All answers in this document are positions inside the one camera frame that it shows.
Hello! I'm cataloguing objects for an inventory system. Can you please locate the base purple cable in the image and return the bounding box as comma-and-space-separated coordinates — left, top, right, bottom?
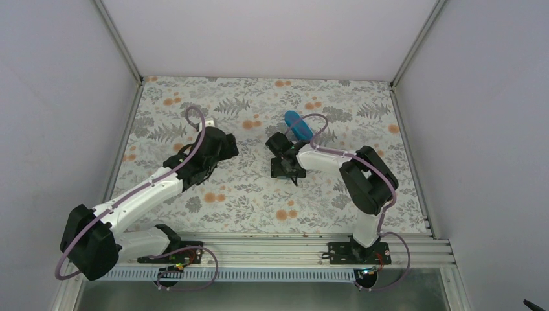
156, 246, 219, 293
354, 231, 412, 293

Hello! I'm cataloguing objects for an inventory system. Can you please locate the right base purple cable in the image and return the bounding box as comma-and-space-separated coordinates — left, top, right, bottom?
354, 231, 412, 293

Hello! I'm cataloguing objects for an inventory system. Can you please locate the blue translucent glasses case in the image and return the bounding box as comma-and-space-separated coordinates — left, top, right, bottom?
284, 111, 313, 141

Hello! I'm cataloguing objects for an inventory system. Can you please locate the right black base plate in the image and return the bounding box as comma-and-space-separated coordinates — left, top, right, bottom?
322, 241, 392, 265

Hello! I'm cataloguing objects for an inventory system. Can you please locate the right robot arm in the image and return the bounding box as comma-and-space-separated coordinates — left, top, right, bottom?
265, 132, 399, 264

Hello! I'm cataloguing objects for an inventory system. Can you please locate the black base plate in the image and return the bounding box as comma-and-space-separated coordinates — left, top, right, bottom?
137, 241, 203, 266
322, 241, 392, 265

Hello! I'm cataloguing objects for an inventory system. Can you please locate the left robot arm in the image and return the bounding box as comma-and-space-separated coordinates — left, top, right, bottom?
56, 126, 238, 281

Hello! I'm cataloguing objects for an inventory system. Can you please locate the floral table mat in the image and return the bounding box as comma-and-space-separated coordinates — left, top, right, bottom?
114, 76, 427, 234

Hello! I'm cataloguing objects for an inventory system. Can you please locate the aluminium frame post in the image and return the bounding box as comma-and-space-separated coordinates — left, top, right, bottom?
93, 0, 144, 93
390, 0, 447, 92

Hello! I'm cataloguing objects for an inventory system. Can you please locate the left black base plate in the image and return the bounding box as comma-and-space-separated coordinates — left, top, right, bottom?
137, 241, 203, 266

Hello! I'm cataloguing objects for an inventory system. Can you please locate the aluminium mounting rail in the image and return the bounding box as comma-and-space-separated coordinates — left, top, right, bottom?
71, 231, 458, 269

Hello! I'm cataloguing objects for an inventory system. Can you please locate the white slotted cable duct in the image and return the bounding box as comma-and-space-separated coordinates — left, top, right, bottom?
101, 266, 357, 283

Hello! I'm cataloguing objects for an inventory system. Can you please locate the left aluminium frame post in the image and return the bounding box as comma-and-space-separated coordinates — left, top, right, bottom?
93, 0, 144, 93

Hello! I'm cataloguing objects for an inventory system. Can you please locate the right aluminium frame post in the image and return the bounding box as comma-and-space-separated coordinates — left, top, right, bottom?
390, 0, 447, 92

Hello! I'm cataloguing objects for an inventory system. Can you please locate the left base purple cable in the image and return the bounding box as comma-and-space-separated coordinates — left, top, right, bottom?
156, 246, 219, 293

